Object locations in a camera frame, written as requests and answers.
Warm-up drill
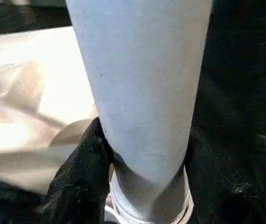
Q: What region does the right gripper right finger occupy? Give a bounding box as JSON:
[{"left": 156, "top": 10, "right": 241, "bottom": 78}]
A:
[{"left": 183, "top": 125, "right": 266, "bottom": 224}]

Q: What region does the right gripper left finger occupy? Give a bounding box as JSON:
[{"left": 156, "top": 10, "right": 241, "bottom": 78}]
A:
[{"left": 38, "top": 117, "right": 115, "bottom": 224}]

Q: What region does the white plastic table top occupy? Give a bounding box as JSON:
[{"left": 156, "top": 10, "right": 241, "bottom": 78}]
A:
[{"left": 0, "top": 26, "right": 100, "bottom": 196}]

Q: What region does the white plastic table leg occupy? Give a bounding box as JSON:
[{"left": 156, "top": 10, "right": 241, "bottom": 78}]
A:
[{"left": 65, "top": 0, "right": 214, "bottom": 224}]

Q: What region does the black work mat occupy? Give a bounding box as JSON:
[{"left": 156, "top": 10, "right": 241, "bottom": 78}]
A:
[{"left": 0, "top": 0, "right": 266, "bottom": 224}]

